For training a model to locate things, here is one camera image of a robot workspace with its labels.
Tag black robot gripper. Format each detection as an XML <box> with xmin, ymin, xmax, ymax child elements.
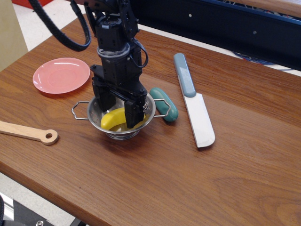
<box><xmin>91</xmin><ymin>46</ymin><xmax>148</xmax><ymax>129</ymax></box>

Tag yellow toy banana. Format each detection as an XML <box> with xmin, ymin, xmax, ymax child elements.
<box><xmin>100</xmin><ymin>107</ymin><xmax>149</xmax><ymax>130</ymax></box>

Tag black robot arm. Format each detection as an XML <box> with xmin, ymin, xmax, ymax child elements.
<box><xmin>76</xmin><ymin>0</ymin><xmax>148</xmax><ymax>129</ymax></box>

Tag small steel colander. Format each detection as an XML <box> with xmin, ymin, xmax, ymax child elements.
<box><xmin>71</xmin><ymin>87</ymin><xmax>179</xmax><ymax>140</ymax></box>

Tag green toy pickle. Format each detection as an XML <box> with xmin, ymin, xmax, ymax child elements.
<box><xmin>150</xmin><ymin>87</ymin><xmax>179</xmax><ymax>122</ymax></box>

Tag pink plastic plate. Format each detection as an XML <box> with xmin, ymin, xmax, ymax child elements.
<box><xmin>32</xmin><ymin>57</ymin><xmax>90</xmax><ymax>94</ymax></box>

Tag beige cabinet side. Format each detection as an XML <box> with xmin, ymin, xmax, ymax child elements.
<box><xmin>0</xmin><ymin>0</ymin><xmax>28</xmax><ymax>70</ymax></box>

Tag red crate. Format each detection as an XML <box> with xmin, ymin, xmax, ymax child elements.
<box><xmin>11</xmin><ymin>0</ymin><xmax>55</xmax><ymax>10</ymax></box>

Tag black metal base with screw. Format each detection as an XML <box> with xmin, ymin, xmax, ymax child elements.
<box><xmin>0</xmin><ymin>197</ymin><xmax>54</xmax><ymax>226</ymax></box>

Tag black braided cable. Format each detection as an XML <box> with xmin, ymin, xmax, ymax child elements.
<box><xmin>28</xmin><ymin>0</ymin><xmax>92</xmax><ymax>52</ymax></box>

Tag wooden spoon handle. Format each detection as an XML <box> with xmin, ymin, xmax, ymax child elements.
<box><xmin>0</xmin><ymin>121</ymin><xmax>59</xmax><ymax>145</ymax></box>

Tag blue handled white spatula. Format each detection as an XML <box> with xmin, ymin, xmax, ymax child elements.
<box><xmin>174</xmin><ymin>53</ymin><xmax>215</xmax><ymax>148</ymax></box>

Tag blue cables behind frame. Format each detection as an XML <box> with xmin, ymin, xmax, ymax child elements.
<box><xmin>232</xmin><ymin>51</ymin><xmax>301</xmax><ymax>73</ymax></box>

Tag dark blue metal frame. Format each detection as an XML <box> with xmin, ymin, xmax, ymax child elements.
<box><xmin>131</xmin><ymin>0</ymin><xmax>301</xmax><ymax>70</ymax></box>

